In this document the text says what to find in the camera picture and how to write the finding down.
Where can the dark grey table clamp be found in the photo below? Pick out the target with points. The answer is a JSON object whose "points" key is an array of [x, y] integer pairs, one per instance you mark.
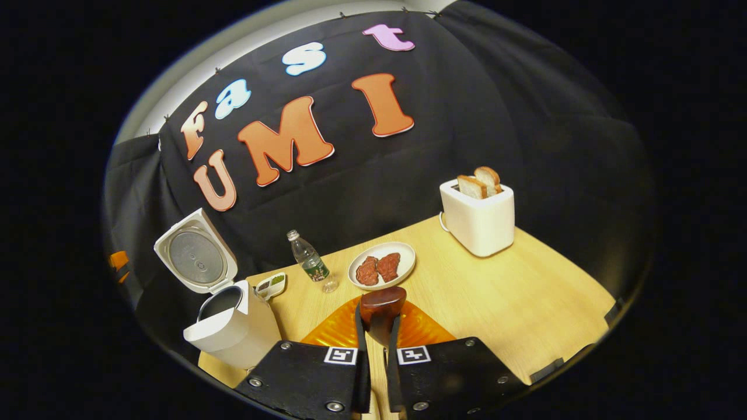
{"points": [[547, 370], [613, 311]]}

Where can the brown wooden spoon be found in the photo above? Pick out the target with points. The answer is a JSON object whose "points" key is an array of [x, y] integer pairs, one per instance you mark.
{"points": [[382, 303]]}

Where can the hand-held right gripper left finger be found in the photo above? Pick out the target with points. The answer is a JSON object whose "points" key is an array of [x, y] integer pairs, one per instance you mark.
{"points": [[303, 379]]}

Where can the clear plastic water bottle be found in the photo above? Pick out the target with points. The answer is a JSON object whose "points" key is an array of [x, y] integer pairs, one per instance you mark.
{"points": [[312, 265]]}

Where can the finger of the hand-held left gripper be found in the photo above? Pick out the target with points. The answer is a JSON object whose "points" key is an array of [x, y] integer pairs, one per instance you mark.
{"points": [[119, 259], [124, 277]]}

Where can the black backdrop cloth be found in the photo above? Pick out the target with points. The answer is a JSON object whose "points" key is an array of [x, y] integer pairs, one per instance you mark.
{"points": [[496, 116]]}

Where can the white rice cooker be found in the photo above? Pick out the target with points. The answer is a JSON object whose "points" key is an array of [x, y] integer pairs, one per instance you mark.
{"points": [[239, 335]]}

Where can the white divided seasoning dish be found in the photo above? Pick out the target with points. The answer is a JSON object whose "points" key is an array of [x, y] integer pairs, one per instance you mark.
{"points": [[271, 286]]}

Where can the white toaster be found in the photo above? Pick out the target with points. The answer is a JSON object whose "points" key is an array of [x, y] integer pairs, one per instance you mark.
{"points": [[481, 224]]}

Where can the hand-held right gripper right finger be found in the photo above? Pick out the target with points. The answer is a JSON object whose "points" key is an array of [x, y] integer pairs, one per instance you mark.
{"points": [[449, 373]]}

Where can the white oval plate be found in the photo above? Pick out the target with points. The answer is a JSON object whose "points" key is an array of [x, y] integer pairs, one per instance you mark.
{"points": [[407, 259]]}

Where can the red-brown meat piece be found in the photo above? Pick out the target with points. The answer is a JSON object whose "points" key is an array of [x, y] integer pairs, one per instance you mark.
{"points": [[388, 266], [367, 271]]}

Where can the toast bread slice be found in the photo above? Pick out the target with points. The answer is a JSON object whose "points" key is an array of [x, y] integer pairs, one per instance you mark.
{"points": [[489, 178], [470, 187]]}

